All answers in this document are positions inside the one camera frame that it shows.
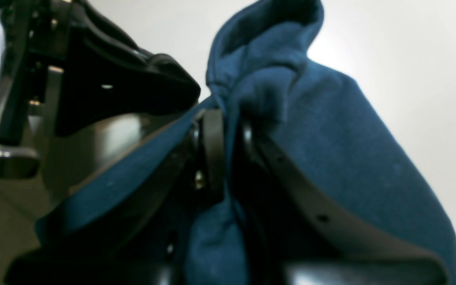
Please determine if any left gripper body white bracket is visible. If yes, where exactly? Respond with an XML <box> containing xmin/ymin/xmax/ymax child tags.
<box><xmin>0</xmin><ymin>0</ymin><xmax>78</xmax><ymax>179</ymax></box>

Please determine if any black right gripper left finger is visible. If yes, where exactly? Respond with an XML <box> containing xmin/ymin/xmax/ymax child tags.
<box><xmin>5</xmin><ymin>109</ymin><xmax>225</xmax><ymax>285</ymax></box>

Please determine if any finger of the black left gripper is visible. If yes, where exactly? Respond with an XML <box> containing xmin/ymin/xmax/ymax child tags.
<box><xmin>54</xmin><ymin>0</ymin><xmax>200</xmax><ymax>137</ymax></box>

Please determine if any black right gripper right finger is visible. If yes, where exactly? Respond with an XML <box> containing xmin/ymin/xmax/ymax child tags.
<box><xmin>239</xmin><ymin>120</ymin><xmax>448</xmax><ymax>285</ymax></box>

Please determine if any dark blue T-shirt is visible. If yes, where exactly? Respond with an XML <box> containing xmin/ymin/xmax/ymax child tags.
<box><xmin>36</xmin><ymin>0</ymin><xmax>456</xmax><ymax>285</ymax></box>

